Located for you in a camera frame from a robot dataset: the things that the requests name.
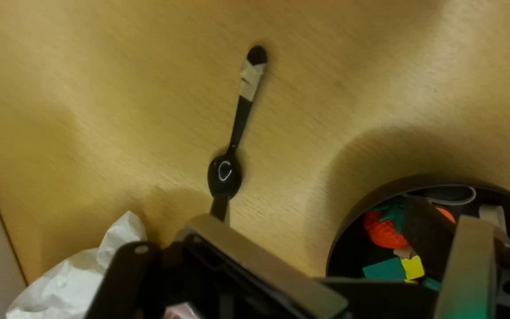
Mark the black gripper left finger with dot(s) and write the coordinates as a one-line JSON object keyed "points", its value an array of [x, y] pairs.
{"points": [[288, 287]]}

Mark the black bowl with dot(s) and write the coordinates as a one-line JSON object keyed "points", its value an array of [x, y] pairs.
{"points": [[416, 216]]}

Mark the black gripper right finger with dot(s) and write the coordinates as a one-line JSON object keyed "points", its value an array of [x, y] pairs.
{"points": [[469, 278]]}

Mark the teal green block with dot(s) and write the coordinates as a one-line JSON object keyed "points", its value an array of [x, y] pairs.
{"points": [[384, 270]]}

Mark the white orange plastic bag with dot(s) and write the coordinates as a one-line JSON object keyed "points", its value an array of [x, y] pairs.
{"points": [[67, 289]]}

